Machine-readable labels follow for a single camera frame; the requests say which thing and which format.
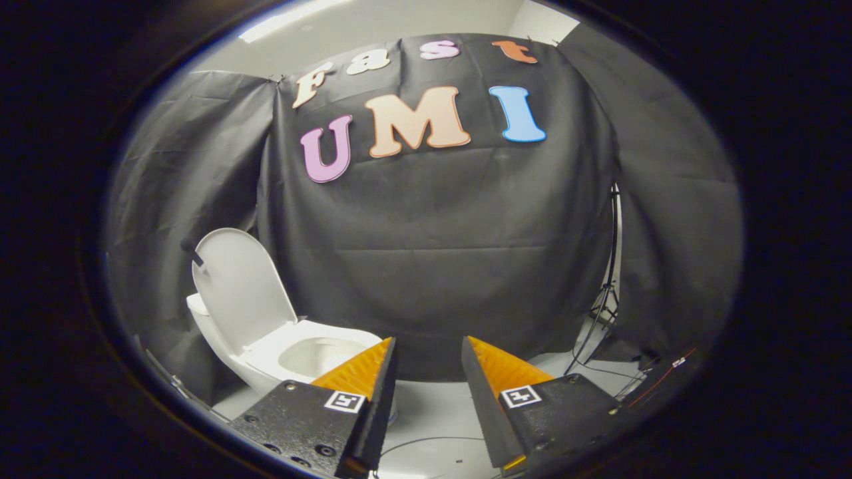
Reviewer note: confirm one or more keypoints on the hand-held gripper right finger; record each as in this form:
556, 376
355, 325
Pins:
484, 406

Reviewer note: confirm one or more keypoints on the black light stand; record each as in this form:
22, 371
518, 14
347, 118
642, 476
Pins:
607, 279

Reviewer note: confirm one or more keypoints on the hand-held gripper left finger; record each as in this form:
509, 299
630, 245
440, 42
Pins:
381, 406

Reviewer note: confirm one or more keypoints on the white toilet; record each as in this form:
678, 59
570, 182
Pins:
266, 362

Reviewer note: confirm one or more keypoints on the black backdrop cloth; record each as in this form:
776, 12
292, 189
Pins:
439, 253

